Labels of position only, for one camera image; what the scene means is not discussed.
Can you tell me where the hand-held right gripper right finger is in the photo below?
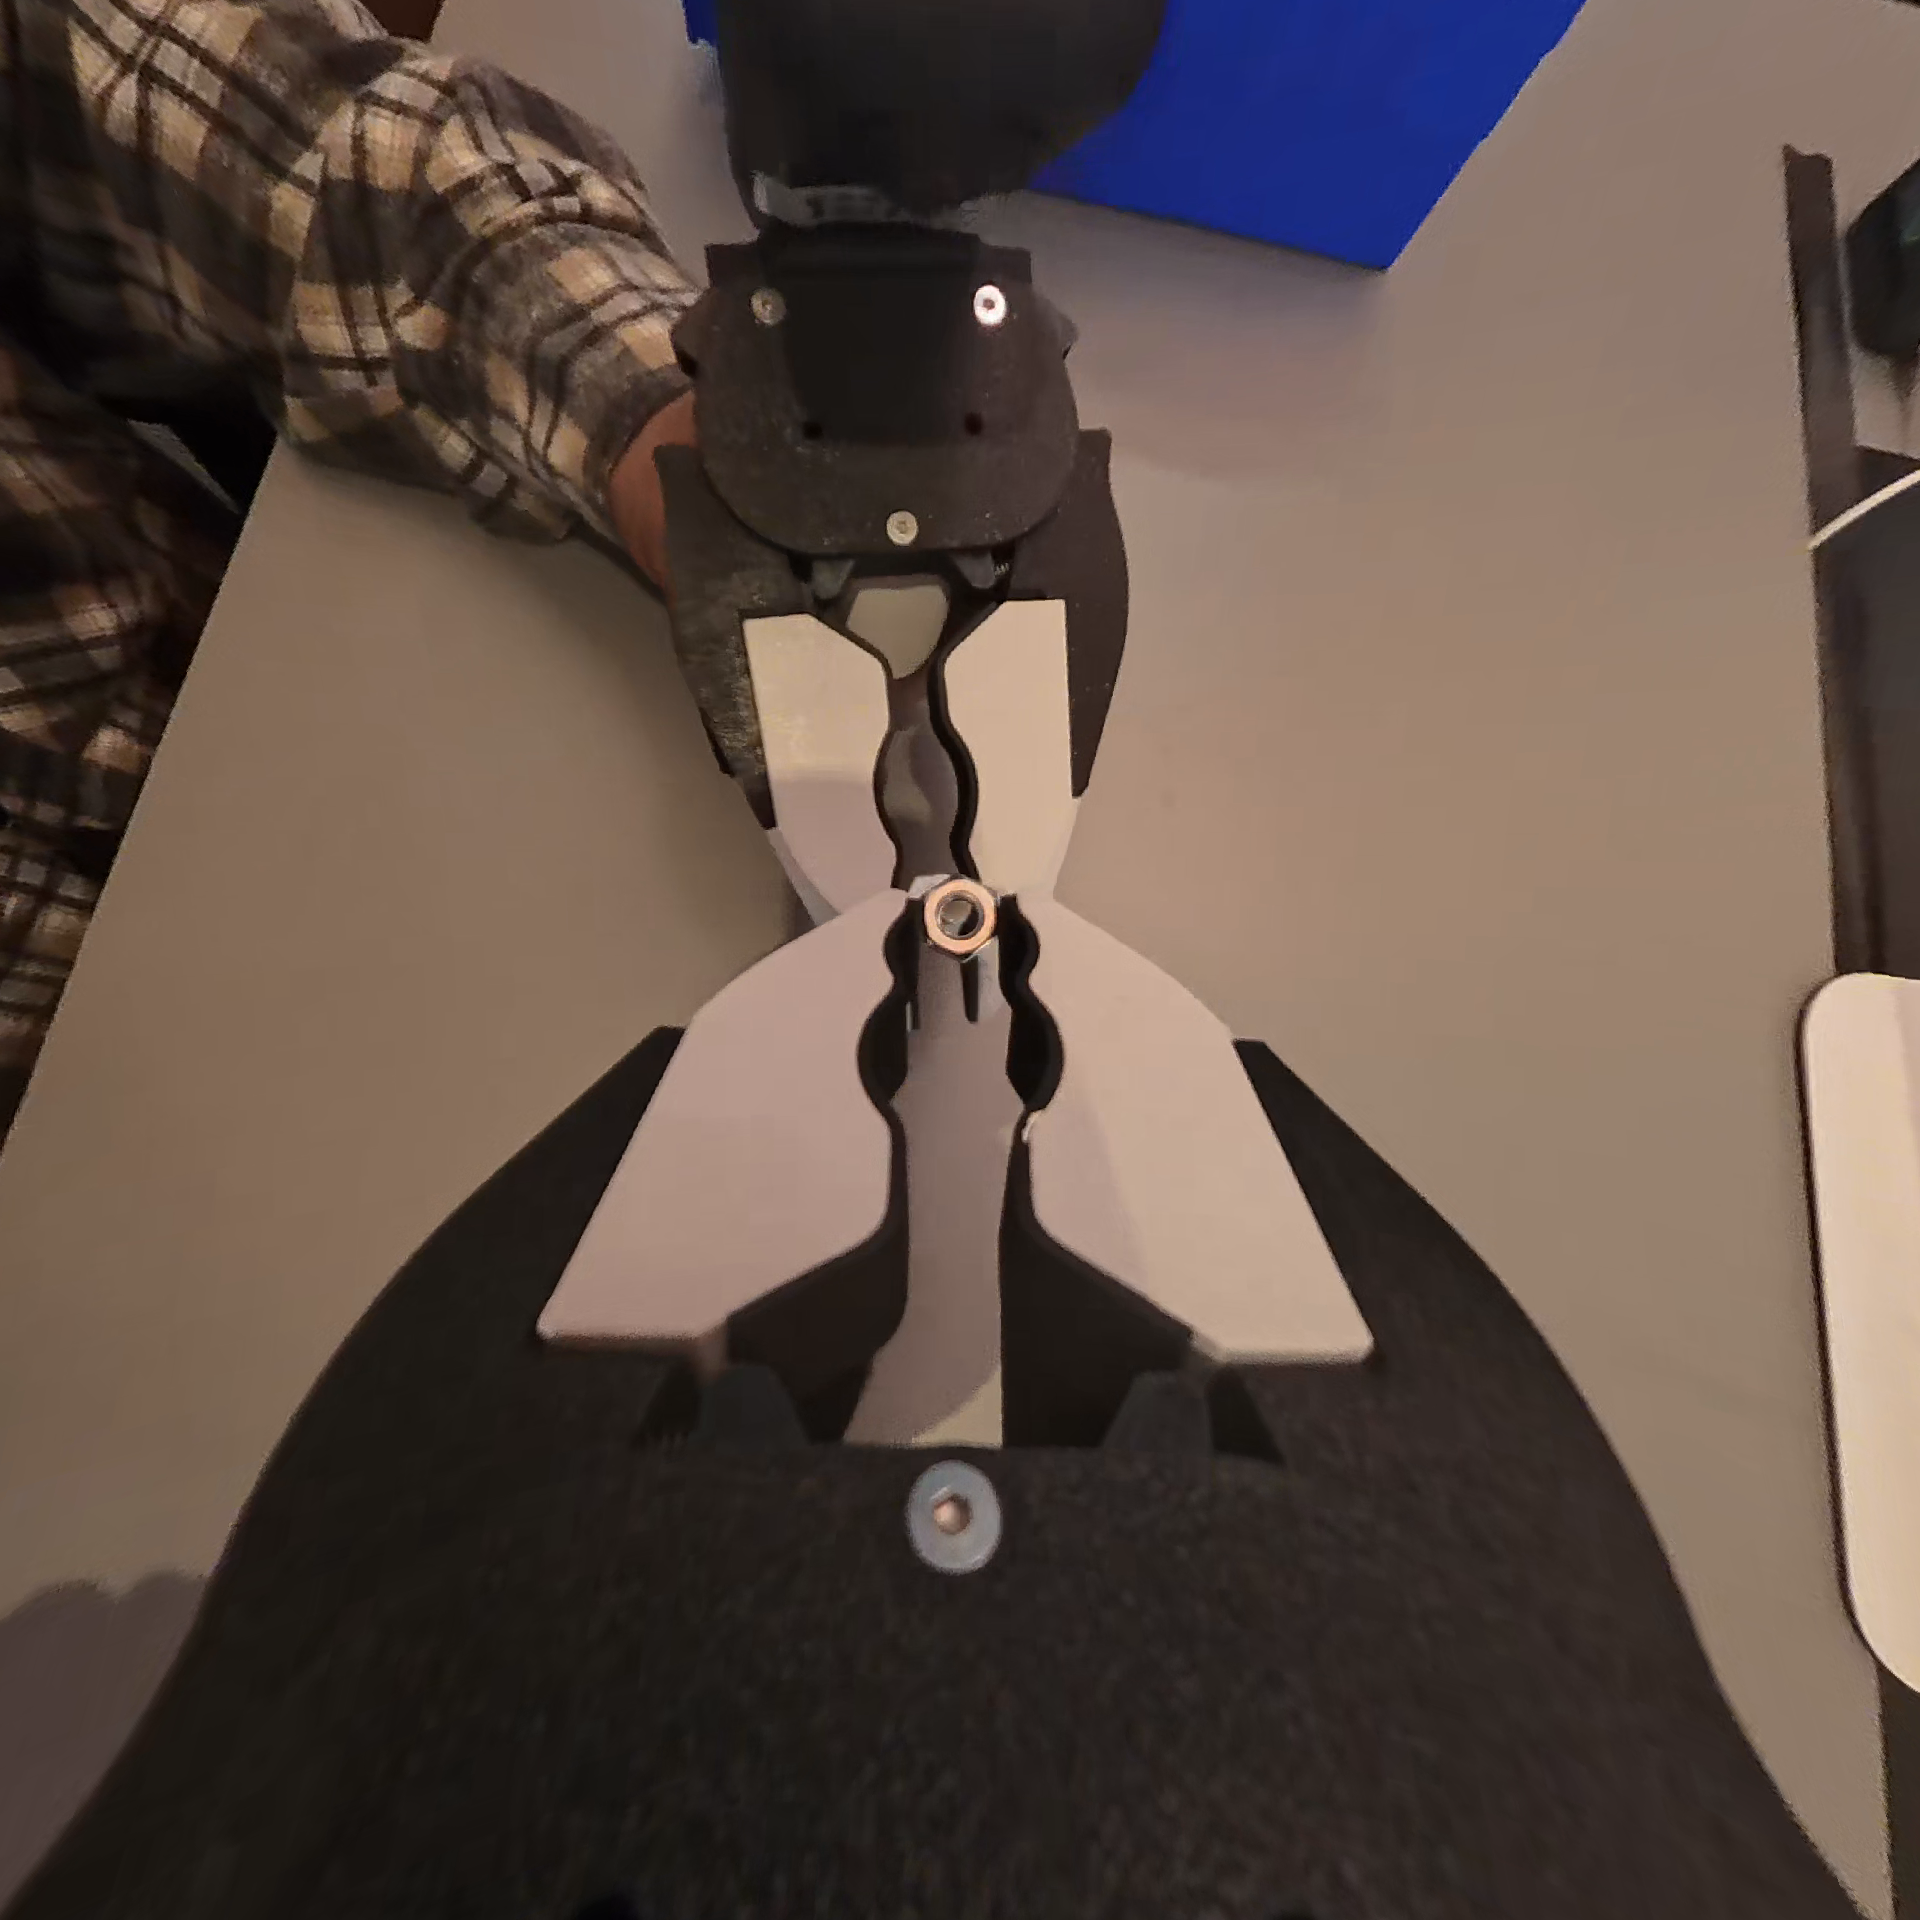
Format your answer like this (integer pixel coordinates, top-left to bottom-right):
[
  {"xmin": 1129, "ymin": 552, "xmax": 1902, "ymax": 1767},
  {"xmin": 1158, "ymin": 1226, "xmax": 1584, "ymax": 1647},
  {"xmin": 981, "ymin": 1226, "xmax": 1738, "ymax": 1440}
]
[{"xmin": 997, "ymin": 896, "xmax": 1376, "ymax": 1445}]

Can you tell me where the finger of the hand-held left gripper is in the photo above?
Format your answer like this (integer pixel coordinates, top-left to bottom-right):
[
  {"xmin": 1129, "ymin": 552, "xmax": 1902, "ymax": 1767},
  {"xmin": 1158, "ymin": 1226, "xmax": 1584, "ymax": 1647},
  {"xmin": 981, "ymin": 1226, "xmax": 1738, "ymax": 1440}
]
[
  {"xmin": 744, "ymin": 608, "xmax": 936, "ymax": 927},
  {"xmin": 934, "ymin": 597, "xmax": 1082, "ymax": 889}
]

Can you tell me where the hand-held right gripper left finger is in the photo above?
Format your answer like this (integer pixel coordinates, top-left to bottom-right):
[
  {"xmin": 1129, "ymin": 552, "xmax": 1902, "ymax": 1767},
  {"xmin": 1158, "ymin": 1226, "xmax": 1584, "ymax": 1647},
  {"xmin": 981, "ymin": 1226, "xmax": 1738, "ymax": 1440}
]
[{"xmin": 538, "ymin": 896, "xmax": 923, "ymax": 1445}]

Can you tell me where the person's left forearm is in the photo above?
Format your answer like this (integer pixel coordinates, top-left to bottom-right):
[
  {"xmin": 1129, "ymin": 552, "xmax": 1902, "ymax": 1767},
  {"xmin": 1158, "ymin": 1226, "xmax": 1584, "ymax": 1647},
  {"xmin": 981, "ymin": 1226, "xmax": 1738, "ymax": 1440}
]
[{"xmin": 0, "ymin": 0, "xmax": 705, "ymax": 586}]

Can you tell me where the person's left hand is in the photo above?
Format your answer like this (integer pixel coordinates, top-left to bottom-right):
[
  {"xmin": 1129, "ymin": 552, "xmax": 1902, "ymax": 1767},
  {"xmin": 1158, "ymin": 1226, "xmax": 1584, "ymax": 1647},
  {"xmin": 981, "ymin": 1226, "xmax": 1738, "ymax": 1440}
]
[{"xmin": 608, "ymin": 390, "xmax": 702, "ymax": 599}]

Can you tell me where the blue plastic bin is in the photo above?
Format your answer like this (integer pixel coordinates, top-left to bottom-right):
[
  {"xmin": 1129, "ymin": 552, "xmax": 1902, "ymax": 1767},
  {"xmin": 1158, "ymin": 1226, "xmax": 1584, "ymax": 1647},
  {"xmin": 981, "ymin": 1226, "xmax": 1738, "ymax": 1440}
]
[{"xmin": 682, "ymin": 0, "xmax": 1590, "ymax": 272}]

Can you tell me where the white metal stand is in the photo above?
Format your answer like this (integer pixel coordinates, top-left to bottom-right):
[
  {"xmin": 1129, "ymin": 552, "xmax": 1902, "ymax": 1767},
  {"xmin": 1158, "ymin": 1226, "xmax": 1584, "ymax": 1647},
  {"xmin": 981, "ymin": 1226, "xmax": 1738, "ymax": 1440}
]
[{"xmin": 1800, "ymin": 970, "xmax": 1920, "ymax": 1704}]

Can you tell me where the person's plaid shirt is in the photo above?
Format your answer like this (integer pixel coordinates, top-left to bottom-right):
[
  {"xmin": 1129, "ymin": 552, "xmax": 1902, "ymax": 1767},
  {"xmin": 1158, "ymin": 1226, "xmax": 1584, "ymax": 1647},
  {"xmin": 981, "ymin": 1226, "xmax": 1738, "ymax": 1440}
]
[{"xmin": 0, "ymin": 336, "xmax": 288, "ymax": 1113}]

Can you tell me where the black device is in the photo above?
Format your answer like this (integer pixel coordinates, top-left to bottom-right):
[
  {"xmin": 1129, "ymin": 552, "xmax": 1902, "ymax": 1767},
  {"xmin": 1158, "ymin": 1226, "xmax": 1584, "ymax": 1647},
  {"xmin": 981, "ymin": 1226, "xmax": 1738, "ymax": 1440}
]
[{"xmin": 1846, "ymin": 158, "xmax": 1920, "ymax": 356}]

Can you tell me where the white cable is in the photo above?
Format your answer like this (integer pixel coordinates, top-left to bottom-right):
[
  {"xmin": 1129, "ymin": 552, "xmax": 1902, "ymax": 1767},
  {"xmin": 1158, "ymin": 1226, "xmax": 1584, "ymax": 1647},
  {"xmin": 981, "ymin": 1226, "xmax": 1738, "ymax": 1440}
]
[{"xmin": 1808, "ymin": 464, "xmax": 1920, "ymax": 552}]

